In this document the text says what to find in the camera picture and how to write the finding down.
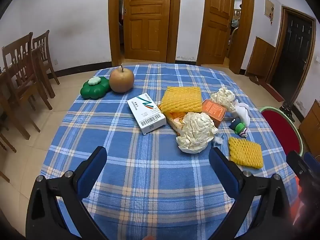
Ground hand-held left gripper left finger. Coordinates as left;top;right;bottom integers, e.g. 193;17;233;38
26;146;110;240

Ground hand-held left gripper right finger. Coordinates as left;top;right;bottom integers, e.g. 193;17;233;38
209;147;292;240

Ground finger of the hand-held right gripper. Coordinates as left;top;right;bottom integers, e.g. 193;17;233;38
286;151;317;188
303;152;320;173

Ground red and green bin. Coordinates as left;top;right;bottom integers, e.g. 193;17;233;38
260;106;304;155

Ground large white paper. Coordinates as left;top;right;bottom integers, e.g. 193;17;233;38
176;112;219;154

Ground orange snack packet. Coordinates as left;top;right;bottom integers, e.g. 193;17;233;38
157;105;190;137

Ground small white paper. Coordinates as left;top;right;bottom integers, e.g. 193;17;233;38
210;87;237;113

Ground large yellow foam net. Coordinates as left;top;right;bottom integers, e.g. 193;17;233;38
160;86;203;113

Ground small yellow foam net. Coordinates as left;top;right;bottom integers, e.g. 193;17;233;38
228;137;264;168

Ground small clear plastic wrapper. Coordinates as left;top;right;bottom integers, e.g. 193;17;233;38
212;135;225;147

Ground wooden sideboard cabinet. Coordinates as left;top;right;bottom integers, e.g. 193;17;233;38
299;99;320;153

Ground green frog toy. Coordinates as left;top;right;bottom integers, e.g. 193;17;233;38
230;119;248;138

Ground black sneaker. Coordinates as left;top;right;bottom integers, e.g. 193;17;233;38
282;100;295;112
279;106;295;123

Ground blue plaid tablecloth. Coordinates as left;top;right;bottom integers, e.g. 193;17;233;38
41;64;298;240

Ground orange carton box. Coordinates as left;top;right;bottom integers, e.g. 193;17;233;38
201;99;227;128

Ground white medicine box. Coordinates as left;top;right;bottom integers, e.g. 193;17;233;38
127;93;167;135

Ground green clover-shaped box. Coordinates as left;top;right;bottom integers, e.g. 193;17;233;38
80;76;111;99

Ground red door mat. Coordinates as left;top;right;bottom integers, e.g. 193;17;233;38
260;79;284;100

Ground brown apple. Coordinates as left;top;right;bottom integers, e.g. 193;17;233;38
109;65;135;93

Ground dark entrance door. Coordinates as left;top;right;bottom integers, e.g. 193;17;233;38
271;14;314;100

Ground wooden chair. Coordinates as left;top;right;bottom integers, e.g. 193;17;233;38
2;32;53;140
32;30;60;99

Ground wooden panel door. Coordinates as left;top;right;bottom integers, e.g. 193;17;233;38
123;0;172;60
197;0;235;65

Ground low wooden wall cabinet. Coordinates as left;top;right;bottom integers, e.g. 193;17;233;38
246;37;275;78

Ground brown entrance door frame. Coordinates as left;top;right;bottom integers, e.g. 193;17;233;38
265;5;317;103

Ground wooden door frame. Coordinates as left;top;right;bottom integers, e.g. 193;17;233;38
108;0;182;67
229;0;255;75

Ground framed wall notice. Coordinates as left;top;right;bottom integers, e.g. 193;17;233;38
264;0;275;20

